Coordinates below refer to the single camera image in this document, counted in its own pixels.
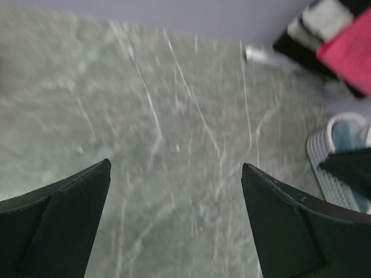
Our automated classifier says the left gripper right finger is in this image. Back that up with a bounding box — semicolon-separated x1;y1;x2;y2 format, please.
242;163;370;277

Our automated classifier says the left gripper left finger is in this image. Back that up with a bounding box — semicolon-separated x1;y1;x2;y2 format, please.
1;159;111;277

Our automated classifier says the white laundry basket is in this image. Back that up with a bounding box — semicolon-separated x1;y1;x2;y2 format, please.
306;112;370;214

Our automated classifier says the blue grey garment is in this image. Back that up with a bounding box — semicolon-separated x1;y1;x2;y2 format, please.
332;120;370;214

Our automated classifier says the silver clothes rack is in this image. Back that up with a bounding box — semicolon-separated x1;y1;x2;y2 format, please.
245;46;303;72

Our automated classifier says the red hanging towel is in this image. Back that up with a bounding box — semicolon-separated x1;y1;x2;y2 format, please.
316;8;370;96

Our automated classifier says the black white striped cloth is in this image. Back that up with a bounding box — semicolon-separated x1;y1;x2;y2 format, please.
273;1;370;98

